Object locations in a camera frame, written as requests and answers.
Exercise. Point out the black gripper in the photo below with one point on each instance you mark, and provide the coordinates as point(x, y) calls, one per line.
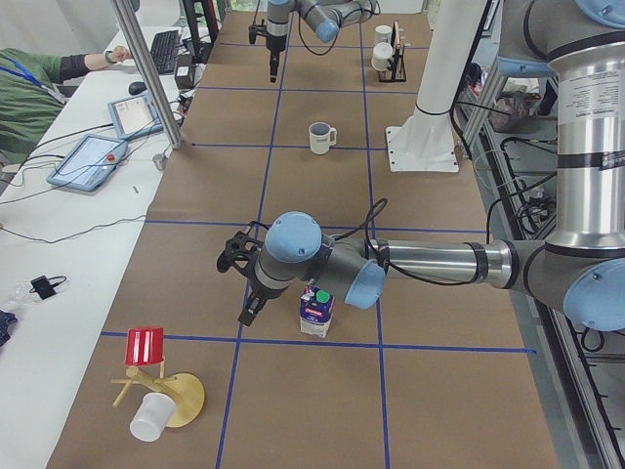
point(259, 295)
point(274, 44)

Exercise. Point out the milk carton green cap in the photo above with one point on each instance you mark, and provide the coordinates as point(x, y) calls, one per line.
point(316, 311)

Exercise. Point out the white mug grey inside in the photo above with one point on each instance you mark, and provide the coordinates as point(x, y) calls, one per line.
point(322, 137)

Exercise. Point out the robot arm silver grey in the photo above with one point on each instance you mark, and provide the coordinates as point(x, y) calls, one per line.
point(578, 269)
point(324, 18)

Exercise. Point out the wooden cup tree stand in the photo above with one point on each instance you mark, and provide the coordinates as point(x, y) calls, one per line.
point(185, 389)

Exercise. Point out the red plastic cup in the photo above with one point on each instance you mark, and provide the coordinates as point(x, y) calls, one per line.
point(144, 345)

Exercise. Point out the white plastic cup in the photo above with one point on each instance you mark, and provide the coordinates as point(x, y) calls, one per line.
point(152, 417)

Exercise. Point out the person's hand with watch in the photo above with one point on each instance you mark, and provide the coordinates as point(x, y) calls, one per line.
point(120, 54)

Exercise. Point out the small black box on desk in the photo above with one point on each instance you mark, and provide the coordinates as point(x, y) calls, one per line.
point(184, 74)

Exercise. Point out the white mug upper on rack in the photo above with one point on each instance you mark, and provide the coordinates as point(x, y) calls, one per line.
point(382, 34)

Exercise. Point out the black keyboard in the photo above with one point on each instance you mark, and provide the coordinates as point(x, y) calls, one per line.
point(164, 51)

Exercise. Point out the black computer mouse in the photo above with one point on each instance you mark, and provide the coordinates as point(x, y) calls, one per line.
point(136, 88)

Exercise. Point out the far teach pendant tablet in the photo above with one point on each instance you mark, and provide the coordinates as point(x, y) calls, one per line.
point(134, 117)

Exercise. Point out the teach pendant tablet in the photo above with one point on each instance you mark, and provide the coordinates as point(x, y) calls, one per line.
point(89, 163)
point(134, 117)

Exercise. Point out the near teach pendant tablet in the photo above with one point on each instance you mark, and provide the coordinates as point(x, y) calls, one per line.
point(89, 163)

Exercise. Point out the seated person green shirt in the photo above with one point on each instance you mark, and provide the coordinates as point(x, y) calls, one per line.
point(30, 99)

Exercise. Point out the black wire mug rack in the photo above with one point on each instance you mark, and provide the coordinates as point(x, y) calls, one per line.
point(396, 71)

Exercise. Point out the aluminium frame post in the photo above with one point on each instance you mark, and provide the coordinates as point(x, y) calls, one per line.
point(134, 36)

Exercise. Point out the white pillar with base plate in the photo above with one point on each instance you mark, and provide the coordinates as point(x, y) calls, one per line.
point(424, 142)

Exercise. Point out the small black adapter with cable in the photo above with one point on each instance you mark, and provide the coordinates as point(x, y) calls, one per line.
point(46, 287)

